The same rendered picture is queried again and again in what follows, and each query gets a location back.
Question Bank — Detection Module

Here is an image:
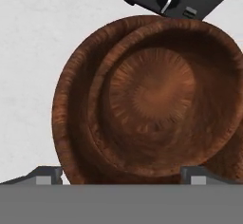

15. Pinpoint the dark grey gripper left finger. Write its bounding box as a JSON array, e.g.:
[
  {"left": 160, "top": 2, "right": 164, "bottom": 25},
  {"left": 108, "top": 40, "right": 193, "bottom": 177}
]
[{"left": 0, "top": 165, "right": 64, "bottom": 186}]

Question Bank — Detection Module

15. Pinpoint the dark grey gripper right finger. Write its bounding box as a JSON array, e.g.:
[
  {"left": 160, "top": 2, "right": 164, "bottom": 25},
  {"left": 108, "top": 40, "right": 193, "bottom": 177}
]
[{"left": 179, "top": 165, "right": 243, "bottom": 186}]

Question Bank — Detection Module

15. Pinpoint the large brown wooden bowl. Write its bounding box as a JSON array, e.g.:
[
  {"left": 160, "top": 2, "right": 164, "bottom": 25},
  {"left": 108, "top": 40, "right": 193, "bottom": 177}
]
[{"left": 51, "top": 14, "right": 243, "bottom": 185}]

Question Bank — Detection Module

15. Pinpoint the small brown wooden bowl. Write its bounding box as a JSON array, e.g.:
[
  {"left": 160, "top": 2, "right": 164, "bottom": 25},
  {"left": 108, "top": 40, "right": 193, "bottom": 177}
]
[{"left": 87, "top": 18, "right": 243, "bottom": 177}]

